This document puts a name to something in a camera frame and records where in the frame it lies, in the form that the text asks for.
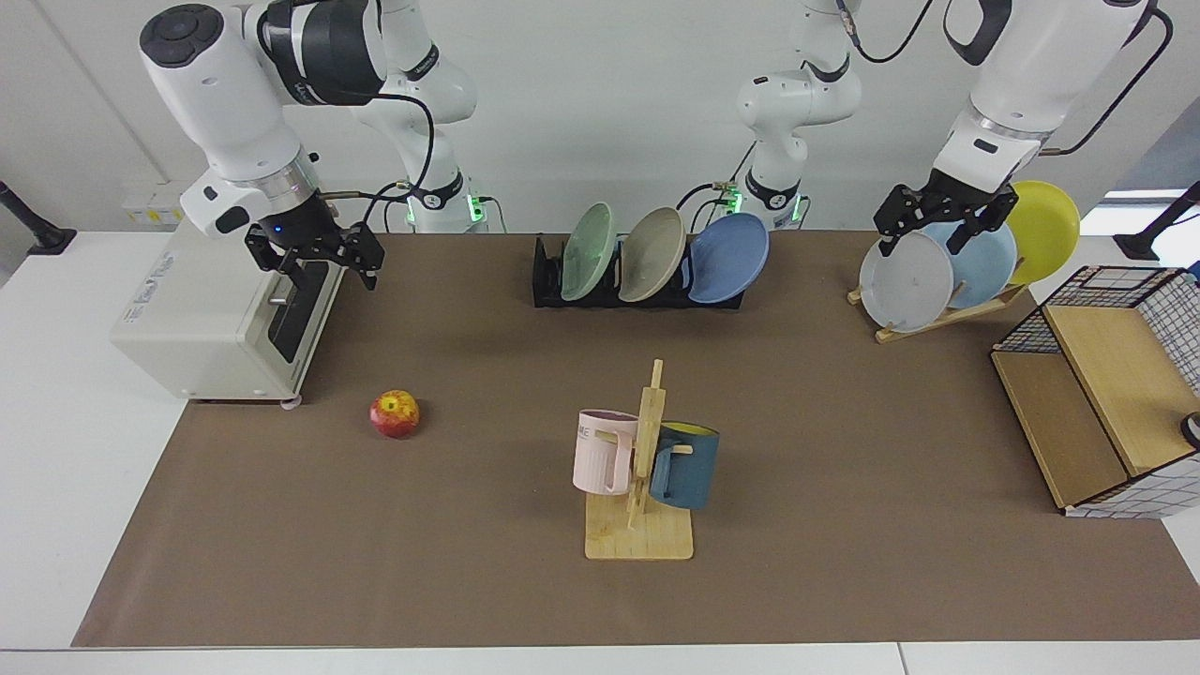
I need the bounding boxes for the red yellow apple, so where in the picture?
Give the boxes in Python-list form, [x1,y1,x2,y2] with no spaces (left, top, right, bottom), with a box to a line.
[369,389,421,439]

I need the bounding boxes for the light blue plate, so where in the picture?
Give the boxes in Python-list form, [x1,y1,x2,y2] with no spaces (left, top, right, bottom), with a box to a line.
[923,220,1018,310]

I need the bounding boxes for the grey plate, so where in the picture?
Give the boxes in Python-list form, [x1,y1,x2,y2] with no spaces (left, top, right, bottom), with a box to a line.
[859,231,955,334]

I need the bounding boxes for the yellow plate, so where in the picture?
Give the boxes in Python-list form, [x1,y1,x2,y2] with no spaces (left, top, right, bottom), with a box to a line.
[1005,180,1081,286]

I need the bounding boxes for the wooden plate stand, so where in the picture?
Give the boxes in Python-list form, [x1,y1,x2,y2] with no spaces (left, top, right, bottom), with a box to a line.
[847,281,1028,344]

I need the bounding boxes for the black dish rack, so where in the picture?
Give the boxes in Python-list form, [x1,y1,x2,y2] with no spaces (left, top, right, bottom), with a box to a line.
[532,234,751,310]

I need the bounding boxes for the green plate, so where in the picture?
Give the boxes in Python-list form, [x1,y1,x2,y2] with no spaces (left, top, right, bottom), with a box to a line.
[560,202,620,303]

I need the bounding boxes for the beige plate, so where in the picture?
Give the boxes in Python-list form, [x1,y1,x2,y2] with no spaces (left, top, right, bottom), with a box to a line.
[617,206,688,304]

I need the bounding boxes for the pale toaster oven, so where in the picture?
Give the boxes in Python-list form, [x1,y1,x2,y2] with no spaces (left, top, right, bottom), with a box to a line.
[110,222,348,407]

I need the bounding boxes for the black clamp stand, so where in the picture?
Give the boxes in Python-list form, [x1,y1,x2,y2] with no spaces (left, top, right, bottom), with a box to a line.
[0,181,78,257]
[1114,181,1200,263]

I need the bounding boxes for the brown table cloth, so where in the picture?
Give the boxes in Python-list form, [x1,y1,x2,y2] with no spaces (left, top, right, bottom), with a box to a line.
[72,232,1200,648]

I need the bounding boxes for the pink cup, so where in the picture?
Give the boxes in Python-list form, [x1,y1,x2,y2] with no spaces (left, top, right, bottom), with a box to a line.
[573,409,640,495]

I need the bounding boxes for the dark blue cup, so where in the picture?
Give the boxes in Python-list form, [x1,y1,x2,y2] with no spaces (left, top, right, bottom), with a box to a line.
[649,422,721,512]

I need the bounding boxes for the wooden cup stand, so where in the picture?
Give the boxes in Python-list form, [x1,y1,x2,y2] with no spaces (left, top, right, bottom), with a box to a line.
[584,359,695,562]

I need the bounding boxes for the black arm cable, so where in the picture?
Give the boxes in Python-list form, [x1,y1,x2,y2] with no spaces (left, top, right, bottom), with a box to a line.
[1036,7,1175,158]
[317,89,440,226]

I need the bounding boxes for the white wall socket box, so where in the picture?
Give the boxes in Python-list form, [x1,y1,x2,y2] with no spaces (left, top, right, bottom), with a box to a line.
[120,181,186,227]

